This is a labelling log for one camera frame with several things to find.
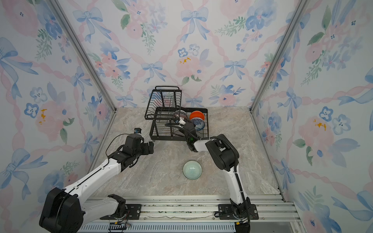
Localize blue floral ceramic bowl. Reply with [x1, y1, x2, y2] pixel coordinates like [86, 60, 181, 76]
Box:
[191, 117, 206, 131]

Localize orange plastic bowl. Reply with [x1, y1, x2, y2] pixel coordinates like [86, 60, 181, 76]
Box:
[189, 111, 205, 120]

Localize white lattice pattern bowl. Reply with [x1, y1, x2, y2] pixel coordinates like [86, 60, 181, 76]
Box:
[173, 110, 188, 119]

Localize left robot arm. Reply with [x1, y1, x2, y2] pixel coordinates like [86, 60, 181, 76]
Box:
[39, 134, 154, 233]

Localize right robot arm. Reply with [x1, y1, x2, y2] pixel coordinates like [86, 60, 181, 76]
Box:
[180, 120, 258, 233]

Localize pale green celadon bowl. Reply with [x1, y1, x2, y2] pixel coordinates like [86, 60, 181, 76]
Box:
[183, 161, 203, 180]

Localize black wire dish rack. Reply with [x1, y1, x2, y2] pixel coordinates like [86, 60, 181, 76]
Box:
[144, 85, 209, 141]

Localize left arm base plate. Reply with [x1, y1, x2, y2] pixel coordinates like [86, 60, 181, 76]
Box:
[100, 204, 142, 220]

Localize aluminium rail frame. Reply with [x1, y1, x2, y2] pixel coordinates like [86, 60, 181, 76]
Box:
[78, 195, 306, 233]

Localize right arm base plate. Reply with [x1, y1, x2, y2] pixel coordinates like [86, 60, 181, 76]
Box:
[214, 204, 259, 221]

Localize left corner aluminium post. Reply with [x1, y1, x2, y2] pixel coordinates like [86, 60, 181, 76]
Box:
[47, 0, 117, 112]

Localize corner aluminium post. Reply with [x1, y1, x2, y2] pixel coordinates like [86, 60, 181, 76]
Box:
[250, 0, 309, 114]
[47, 0, 117, 112]

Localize right corner aluminium post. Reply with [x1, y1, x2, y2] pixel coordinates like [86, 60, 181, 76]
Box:
[250, 0, 309, 114]

